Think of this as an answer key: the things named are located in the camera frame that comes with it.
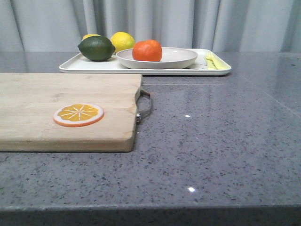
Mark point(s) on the beige round plate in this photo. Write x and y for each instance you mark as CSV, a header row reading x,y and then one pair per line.
x,y
172,58

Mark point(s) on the orange mandarin fruit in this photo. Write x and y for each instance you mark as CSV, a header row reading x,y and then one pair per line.
x,y
148,50

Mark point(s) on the white rectangular tray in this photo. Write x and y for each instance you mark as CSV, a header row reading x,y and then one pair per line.
x,y
80,64

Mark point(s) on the orange slice toy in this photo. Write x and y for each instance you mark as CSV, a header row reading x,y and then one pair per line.
x,y
78,115

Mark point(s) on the yellow lemon right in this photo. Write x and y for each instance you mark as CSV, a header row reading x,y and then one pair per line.
x,y
122,41

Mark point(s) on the yellow-green plastic fork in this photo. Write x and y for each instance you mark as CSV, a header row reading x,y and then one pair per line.
x,y
209,61

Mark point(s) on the yellow-green plastic knife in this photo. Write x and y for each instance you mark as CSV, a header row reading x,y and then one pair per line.
x,y
219,64

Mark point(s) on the green lime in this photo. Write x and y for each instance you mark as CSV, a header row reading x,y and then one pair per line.
x,y
96,48

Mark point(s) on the yellow lemon behind lime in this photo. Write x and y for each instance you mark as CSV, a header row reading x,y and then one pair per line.
x,y
89,35

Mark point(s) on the wooden cutting board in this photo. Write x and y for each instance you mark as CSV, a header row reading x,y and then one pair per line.
x,y
28,102

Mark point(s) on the grey curtain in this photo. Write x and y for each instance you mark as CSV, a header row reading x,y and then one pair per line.
x,y
218,25

